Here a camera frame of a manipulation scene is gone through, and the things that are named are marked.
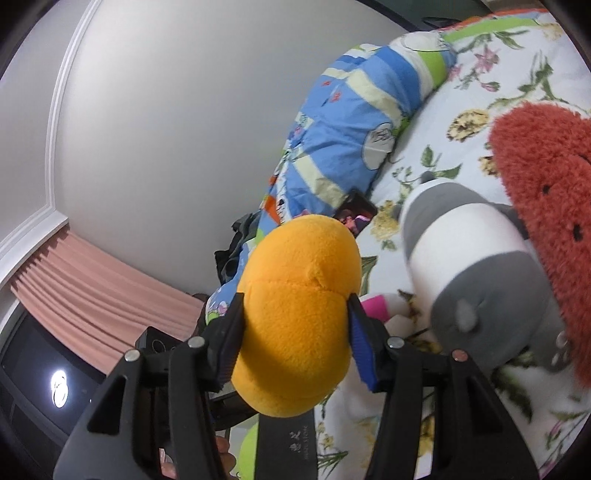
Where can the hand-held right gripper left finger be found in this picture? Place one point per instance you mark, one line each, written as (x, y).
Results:
(226, 350)

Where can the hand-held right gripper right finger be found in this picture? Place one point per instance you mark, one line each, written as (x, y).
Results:
(362, 350)

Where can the pink and white plush toy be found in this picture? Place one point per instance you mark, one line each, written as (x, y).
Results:
(376, 307)

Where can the orange plush toy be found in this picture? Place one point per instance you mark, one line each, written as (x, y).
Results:
(291, 314)

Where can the grey and white plush toy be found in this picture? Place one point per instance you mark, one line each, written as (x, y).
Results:
(461, 258)

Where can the red green watermelon plush toy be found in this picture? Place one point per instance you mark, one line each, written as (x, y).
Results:
(545, 175)

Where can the person's left hand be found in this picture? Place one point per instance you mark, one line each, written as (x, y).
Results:
(225, 457)

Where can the pink curtain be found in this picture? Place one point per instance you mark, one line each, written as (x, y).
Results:
(92, 286)

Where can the dark clothing pile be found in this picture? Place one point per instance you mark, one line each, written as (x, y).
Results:
(233, 258)

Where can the yellow-green plush toy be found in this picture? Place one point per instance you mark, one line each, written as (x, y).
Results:
(249, 452)

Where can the dark window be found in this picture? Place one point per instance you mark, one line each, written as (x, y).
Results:
(27, 360)

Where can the black smartphone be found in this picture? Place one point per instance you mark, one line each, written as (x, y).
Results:
(353, 212)

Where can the blue striped cartoon quilt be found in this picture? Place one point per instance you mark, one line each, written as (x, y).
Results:
(332, 124)

